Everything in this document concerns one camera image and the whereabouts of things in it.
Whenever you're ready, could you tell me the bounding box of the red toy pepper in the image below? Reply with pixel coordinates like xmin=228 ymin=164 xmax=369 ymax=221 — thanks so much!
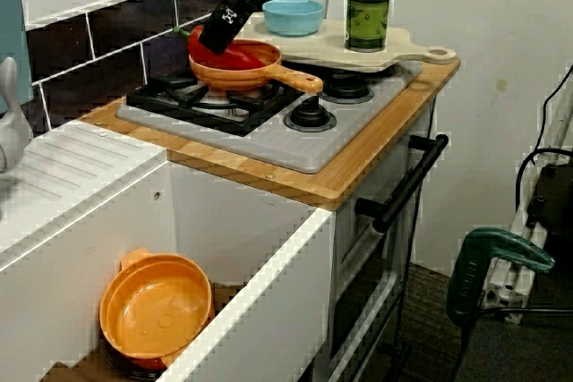
xmin=173 ymin=25 xmax=266 ymax=70

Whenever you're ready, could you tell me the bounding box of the orange toy frying pan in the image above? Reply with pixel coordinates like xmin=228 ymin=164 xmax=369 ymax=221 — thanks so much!
xmin=188 ymin=39 xmax=324 ymax=95

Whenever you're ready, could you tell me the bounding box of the light blue plastic bowl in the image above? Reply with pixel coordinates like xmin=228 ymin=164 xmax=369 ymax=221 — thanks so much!
xmin=261 ymin=0 xmax=324 ymax=38

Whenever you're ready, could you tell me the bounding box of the black burner grate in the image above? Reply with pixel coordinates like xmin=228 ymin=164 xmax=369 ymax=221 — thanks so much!
xmin=126 ymin=66 xmax=305 ymax=137

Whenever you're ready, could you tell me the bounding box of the pale wooden cutting board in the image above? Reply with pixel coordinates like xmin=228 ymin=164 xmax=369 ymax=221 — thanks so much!
xmin=241 ymin=13 xmax=458 ymax=74

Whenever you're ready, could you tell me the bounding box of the dark tile backsplash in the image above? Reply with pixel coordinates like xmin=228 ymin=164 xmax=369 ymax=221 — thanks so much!
xmin=24 ymin=0 xmax=310 ymax=131

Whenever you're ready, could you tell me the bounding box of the black stove knob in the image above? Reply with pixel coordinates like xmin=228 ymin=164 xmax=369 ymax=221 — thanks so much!
xmin=318 ymin=72 xmax=375 ymax=104
xmin=284 ymin=98 xmax=338 ymax=132

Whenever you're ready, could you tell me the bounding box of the grey toy stove top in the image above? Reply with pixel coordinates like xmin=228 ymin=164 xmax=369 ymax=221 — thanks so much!
xmin=115 ymin=59 xmax=425 ymax=174

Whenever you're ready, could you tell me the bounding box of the green toy pea can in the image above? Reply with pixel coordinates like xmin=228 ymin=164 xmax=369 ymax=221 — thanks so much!
xmin=344 ymin=0 xmax=391 ymax=53

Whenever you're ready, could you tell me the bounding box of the teal box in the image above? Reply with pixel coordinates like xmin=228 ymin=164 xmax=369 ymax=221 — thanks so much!
xmin=0 ymin=0 xmax=35 ymax=115

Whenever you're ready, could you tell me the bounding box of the grey toy faucet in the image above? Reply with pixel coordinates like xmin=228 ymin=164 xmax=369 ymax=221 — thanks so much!
xmin=0 ymin=55 xmax=26 ymax=173

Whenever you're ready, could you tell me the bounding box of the white toy sink unit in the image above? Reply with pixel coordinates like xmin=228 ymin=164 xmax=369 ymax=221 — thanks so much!
xmin=0 ymin=120 xmax=337 ymax=382

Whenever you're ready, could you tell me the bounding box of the orange toy pot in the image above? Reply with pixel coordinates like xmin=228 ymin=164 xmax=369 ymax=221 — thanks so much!
xmin=98 ymin=247 xmax=214 ymax=369

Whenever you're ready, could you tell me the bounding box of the grey toy oven front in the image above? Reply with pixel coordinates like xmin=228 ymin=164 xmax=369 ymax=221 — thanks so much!
xmin=329 ymin=95 xmax=438 ymax=382

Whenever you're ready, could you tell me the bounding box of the green handheld tool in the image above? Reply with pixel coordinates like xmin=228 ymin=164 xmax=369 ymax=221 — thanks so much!
xmin=446 ymin=227 xmax=556 ymax=329

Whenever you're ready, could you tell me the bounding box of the black stacked dish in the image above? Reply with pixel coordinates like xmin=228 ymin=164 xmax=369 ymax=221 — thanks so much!
xmin=100 ymin=336 xmax=167 ymax=381

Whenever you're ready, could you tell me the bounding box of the black equipment box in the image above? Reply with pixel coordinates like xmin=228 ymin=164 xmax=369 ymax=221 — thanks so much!
xmin=526 ymin=162 xmax=573 ymax=235

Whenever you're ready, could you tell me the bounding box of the black oven door handle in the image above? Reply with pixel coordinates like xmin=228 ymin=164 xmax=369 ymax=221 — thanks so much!
xmin=355 ymin=133 xmax=449 ymax=232

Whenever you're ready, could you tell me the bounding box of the black looped cable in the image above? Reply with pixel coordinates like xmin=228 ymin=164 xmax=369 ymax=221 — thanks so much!
xmin=513 ymin=147 xmax=573 ymax=222

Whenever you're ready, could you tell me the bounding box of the white metal frame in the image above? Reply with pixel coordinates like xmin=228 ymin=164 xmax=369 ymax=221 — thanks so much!
xmin=483 ymin=99 xmax=573 ymax=325

